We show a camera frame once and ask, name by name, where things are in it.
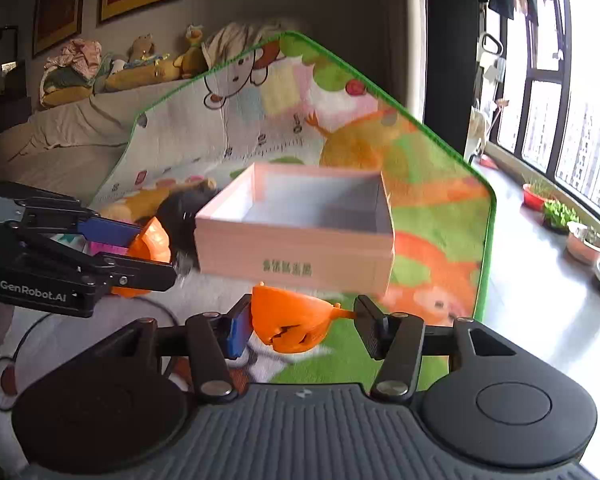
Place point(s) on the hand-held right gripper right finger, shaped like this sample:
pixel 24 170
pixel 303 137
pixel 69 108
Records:
pixel 371 331

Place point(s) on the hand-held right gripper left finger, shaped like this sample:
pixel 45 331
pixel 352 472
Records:
pixel 237 332

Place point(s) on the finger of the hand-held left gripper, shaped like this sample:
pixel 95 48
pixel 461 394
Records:
pixel 145 275
pixel 107 231

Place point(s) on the orange toy pumpkin half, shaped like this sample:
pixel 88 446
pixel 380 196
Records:
pixel 155 240
pixel 290 315

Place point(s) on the dark grey plush toy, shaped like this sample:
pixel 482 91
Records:
pixel 180 215

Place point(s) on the pink cardboard box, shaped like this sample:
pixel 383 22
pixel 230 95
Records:
pixel 280 255

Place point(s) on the beige covered sofa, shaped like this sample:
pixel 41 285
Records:
pixel 70 150

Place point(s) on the yellow green pillow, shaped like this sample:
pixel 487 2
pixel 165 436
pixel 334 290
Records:
pixel 62 89

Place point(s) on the yellow plush toy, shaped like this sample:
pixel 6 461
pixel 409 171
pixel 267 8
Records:
pixel 130 77

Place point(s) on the pile of pink clothes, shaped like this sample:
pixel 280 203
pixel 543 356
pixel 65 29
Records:
pixel 77 57

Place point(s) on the brown bear plush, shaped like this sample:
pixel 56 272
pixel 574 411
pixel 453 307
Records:
pixel 142 49

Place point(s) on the dark furniture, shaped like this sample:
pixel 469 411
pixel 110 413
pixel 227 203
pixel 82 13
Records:
pixel 0 75

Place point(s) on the yellow duck plush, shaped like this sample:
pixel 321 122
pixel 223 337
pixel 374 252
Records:
pixel 194 55

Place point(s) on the red plant pot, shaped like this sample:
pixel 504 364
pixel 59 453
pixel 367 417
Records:
pixel 535 196

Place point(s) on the dark pot with green plants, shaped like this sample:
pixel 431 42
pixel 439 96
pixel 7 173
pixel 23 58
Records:
pixel 562 215

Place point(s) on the printed cartoon play mat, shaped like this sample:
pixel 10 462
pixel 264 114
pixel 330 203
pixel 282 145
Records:
pixel 330 110

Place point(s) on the pink plant pot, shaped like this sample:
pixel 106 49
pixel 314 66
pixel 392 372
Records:
pixel 587 246

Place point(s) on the beige crumpled cloth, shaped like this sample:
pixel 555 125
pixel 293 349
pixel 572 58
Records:
pixel 240 37

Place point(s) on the black window frame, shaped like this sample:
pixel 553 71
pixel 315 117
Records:
pixel 562 77

